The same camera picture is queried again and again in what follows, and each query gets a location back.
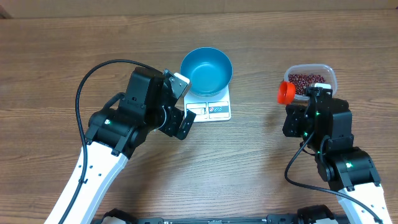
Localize red measuring scoop blue handle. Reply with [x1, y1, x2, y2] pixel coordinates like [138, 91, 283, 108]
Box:
[277, 81, 295, 105]

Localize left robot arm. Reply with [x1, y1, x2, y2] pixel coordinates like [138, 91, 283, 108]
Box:
[46, 67, 195, 223]

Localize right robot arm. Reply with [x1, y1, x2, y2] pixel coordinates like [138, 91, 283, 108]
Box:
[282, 86, 392, 223]

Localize white digital kitchen scale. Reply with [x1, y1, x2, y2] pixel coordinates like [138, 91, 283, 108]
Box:
[184, 86, 231, 123]

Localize blue plastic bowl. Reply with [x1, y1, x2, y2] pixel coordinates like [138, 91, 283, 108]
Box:
[180, 47, 233, 97]

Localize red beans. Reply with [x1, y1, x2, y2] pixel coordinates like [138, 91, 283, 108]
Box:
[288, 73, 325, 95]

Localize clear plastic food container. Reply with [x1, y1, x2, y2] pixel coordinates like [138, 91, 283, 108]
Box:
[284, 63, 338, 101]

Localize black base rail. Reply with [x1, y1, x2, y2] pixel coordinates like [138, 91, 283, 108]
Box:
[91, 205, 349, 224]

